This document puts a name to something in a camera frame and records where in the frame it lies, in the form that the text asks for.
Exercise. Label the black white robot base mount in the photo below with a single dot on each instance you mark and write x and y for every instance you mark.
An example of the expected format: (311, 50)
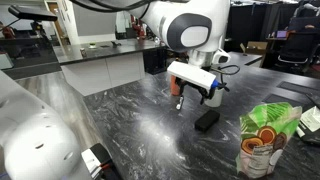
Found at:
(99, 163)

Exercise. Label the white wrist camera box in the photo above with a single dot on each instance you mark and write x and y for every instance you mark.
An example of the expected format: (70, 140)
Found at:
(192, 74)

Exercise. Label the black eraser block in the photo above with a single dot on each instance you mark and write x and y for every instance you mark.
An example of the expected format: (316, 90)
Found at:
(206, 120)

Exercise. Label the orange can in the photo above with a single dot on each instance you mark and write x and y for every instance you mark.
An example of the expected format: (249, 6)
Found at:
(175, 89)

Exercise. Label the black office chair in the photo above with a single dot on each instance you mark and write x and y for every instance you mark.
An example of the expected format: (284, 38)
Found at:
(303, 38)

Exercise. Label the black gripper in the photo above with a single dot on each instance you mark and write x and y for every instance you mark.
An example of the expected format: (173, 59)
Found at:
(205, 93)

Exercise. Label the white mug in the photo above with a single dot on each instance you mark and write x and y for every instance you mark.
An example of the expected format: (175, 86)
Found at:
(216, 100)

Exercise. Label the cardboard box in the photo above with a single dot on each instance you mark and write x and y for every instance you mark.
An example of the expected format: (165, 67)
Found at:
(254, 47)

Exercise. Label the white second robot base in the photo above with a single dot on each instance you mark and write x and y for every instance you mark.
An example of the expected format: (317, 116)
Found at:
(37, 143)

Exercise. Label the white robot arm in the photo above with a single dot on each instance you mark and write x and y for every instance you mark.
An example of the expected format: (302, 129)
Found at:
(195, 27)

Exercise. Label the green snack bag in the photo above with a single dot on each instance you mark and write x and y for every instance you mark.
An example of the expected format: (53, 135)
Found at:
(265, 132)

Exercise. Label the white kitchen island counter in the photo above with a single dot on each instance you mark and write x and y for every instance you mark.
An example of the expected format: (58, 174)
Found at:
(109, 64)

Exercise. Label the black overhead camera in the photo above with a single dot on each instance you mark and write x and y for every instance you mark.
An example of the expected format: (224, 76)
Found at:
(31, 13)

